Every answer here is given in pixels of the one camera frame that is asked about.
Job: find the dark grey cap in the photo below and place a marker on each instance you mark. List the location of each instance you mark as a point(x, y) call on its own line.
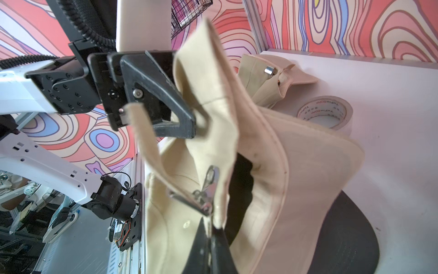
point(347, 243)

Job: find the clear tape roll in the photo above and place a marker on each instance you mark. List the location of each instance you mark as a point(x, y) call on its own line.
point(332, 112)

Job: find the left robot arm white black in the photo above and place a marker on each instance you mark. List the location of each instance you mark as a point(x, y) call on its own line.
point(69, 69)

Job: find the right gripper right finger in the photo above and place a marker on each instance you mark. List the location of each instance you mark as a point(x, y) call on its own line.
point(222, 261)

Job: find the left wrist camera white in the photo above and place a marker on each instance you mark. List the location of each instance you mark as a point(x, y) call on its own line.
point(143, 25)

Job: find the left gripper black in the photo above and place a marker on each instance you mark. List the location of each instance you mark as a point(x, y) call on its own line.
point(147, 79)

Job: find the black wire basket back wall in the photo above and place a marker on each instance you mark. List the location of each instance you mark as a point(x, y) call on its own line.
point(184, 12)

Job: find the beige cap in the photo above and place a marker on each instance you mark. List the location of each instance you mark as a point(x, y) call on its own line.
point(266, 178)
point(267, 78)

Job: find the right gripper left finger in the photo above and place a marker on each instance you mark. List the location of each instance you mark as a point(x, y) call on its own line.
point(198, 259)

